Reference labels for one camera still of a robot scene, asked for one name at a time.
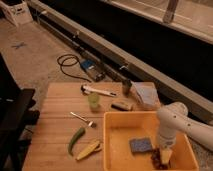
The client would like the blue sponge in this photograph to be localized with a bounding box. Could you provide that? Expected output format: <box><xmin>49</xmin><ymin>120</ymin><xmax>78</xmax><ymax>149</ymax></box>
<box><xmin>129</xmin><ymin>138</ymin><xmax>152</xmax><ymax>153</ymax></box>

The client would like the dark metal cup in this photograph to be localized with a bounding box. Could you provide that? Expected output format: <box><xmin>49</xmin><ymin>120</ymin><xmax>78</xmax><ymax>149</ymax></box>
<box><xmin>122</xmin><ymin>79</ymin><xmax>132</xmax><ymax>95</ymax></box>

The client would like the metal fork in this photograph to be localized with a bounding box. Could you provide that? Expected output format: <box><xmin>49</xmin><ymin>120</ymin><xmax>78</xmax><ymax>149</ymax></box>
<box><xmin>70</xmin><ymin>112</ymin><xmax>97</xmax><ymax>128</ymax></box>

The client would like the brown scrub brush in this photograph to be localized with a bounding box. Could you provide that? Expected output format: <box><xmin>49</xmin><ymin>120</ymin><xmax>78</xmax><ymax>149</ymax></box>
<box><xmin>111</xmin><ymin>101</ymin><xmax>133</xmax><ymax>111</ymax></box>

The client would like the green plastic cup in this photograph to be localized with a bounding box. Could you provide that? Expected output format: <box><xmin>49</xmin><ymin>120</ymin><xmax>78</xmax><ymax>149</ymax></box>
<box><xmin>88</xmin><ymin>93</ymin><xmax>100</xmax><ymax>109</ymax></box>

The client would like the blue power device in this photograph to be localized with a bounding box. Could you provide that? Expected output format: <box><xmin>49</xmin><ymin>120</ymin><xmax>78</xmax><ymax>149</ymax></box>
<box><xmin>80</xmin><ymin>59</ymin><xmax>105</xmax><ymax>82</ymax></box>

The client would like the dark grape bunch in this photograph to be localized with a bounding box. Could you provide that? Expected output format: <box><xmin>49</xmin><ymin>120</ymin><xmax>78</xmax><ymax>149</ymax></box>
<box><xmin>151</xmin><ymin>148</ymin><xmax>169</xmax><ymax>170</ymax></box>

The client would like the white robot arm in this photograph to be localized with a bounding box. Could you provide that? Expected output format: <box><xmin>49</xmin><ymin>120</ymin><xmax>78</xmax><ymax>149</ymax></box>
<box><xmin>156</xmin><ymin>102</ymin><xmax>213</xmax><ymax>151</ymax></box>

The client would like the white cardboard box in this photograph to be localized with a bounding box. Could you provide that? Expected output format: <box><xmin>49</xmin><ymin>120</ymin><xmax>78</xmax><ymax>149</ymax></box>
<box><xmin>0</xmin><ymin>0</ymin><xmax>33</xmax><ymax>27</ymax></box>

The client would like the black chair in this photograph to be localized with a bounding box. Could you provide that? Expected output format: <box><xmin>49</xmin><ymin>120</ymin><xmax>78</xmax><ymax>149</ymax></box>
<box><xmin>0</xmin><ymin>53</ymin><xmax>40</xmax><ymax>171</ymax></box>

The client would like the yellow plastic bin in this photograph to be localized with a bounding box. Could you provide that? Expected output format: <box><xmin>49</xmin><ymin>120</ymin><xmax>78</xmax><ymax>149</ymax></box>
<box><xmin>102</xmin><ymin>111</ymin><xmax>200</xmax><ymax>171</ymax></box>

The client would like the folded white cloth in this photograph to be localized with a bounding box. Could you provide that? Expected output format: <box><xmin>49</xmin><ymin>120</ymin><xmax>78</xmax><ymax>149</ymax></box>
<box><xmin>133</xmin><ymin>82</ymin><xmax>158</xmax><ymax>110</ymax></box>

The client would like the yellow corn cob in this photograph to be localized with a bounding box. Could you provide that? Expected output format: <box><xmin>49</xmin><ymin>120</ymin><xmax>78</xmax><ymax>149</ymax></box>
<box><xmin>76</xmin><ymin>140</ymin><xmax>101</xmax><ymax>161</ymax></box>

